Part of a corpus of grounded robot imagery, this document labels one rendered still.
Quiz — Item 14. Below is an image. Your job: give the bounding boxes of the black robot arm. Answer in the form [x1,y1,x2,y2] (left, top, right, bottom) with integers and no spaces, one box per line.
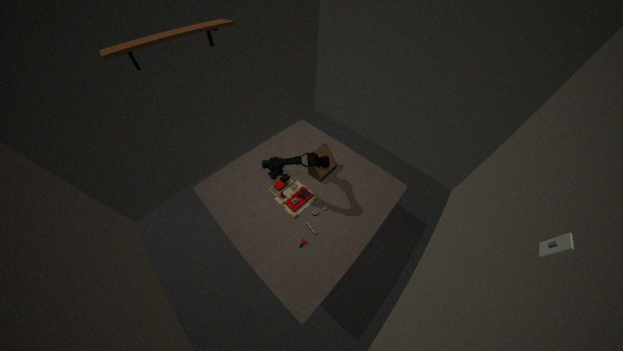
[262,153,329,180]

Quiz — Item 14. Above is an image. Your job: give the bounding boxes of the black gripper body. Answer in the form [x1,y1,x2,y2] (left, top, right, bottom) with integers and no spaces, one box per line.
[275,166,290,183]

